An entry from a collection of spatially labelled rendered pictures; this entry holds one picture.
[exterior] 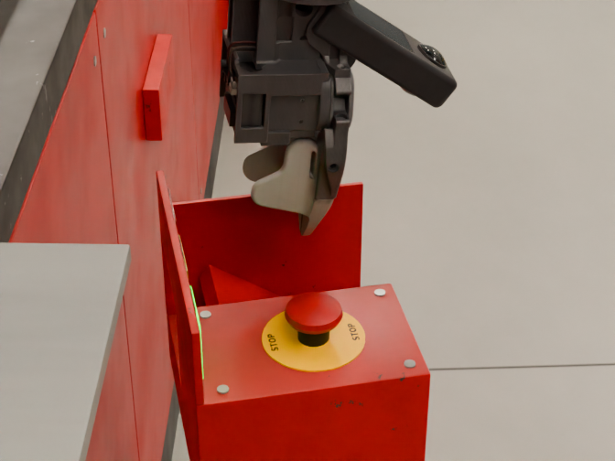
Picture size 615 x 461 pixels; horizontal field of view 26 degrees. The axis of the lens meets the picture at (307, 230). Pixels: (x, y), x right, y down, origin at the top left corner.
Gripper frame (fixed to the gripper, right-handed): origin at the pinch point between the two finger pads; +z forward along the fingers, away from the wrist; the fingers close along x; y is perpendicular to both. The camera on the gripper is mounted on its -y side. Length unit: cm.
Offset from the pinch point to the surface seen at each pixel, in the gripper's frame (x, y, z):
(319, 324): 11.8, 2.1, 0.8
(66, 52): -22.5, 17.0, -2.9
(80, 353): 35.7, 19.5, -17.2
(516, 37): -183, -93, 74
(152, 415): -47, 6, 60
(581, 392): -63, -62, 76
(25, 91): -12.5, 20.7, -4.5
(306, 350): 11.3, 2.8, 3.4
